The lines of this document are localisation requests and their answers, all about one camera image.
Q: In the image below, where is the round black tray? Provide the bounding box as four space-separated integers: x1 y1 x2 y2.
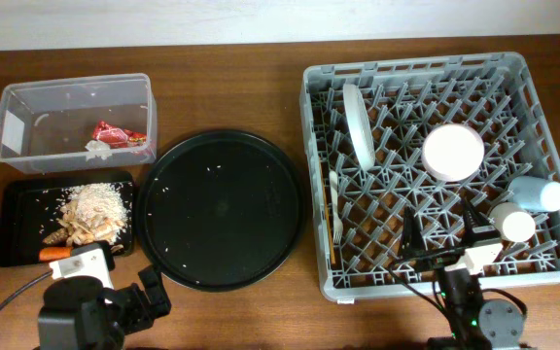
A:
133 130 306 292

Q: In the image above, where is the grey plate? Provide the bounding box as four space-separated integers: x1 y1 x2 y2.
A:
342 84 375 171

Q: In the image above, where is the white plastic fork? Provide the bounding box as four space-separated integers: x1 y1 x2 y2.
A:
329 171 343 244

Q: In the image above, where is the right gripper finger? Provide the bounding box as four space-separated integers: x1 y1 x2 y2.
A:
461 199 500 246
401 206 426 256

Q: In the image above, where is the peanut shells and rice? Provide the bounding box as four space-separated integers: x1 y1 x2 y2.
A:
48 183 131 250

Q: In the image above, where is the orange carrot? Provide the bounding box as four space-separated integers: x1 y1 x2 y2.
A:
39 247 73 263

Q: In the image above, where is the cream cup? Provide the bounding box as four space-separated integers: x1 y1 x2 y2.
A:
488 202 536 242

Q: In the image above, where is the red snack wrapper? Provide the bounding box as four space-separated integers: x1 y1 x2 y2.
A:
92 121 147 149

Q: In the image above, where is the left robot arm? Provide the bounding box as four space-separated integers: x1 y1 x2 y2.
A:
38 242 172 350

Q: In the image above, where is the walnut piece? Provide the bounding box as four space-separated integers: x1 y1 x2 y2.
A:
43 227 69 246

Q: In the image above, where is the pink bowl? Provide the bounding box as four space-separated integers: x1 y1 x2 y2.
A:
421 123 484 182

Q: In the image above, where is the grey dishwasher rack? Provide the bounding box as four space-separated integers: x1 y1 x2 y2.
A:
299 52 560 303

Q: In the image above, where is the white tissue scrap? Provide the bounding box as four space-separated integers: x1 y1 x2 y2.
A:
85 140 112 161

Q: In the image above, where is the black rectangular bin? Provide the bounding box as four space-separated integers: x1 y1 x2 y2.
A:
0 170 134 267

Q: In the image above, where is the clear plastic bin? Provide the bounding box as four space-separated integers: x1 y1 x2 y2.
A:
0 73 158 174

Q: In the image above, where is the blue cup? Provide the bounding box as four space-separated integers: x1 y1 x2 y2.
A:
507 176 560 212

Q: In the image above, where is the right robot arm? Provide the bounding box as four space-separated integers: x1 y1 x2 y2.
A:
391 200 528 349

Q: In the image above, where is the wooden chopstick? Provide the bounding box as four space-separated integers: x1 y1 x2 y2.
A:
319 163 336 266

